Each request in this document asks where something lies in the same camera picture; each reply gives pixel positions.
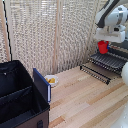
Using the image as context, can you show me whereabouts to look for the black toaster oven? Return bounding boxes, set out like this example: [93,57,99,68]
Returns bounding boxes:
[88,39,128,81]

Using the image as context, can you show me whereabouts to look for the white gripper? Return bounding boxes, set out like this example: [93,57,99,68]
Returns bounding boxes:
[95,27,127,44]

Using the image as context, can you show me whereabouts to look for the white bowl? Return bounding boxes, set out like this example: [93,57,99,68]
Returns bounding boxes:
[44,74,60,88]

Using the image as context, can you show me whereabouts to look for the blue box flap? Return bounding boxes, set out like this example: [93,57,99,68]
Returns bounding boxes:
[32,67,52,104]

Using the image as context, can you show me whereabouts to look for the red plastic cup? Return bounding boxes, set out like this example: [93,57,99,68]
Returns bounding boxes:
[97,40,110,55]

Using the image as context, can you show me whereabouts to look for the black fabric storage box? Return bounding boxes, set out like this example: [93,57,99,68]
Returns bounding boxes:
[0,59,51,128]

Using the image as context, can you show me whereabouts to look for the yellow food pieces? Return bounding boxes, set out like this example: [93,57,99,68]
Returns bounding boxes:
[47,77,56,84]

